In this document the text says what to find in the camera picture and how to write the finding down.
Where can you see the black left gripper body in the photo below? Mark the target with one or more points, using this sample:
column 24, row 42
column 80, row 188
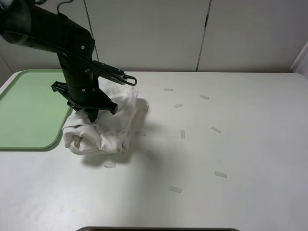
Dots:
column 91, row 100

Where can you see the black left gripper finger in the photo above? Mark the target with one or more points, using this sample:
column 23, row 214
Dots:
column 92, row 114

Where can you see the white short sleeve t-shirt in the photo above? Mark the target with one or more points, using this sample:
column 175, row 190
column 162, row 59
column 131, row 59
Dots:
column 108, row 134

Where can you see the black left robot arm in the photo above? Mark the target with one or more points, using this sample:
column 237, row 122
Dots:
column 24, row 23

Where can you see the green plastic tray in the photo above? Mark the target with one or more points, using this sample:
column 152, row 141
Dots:
column 31, row 114

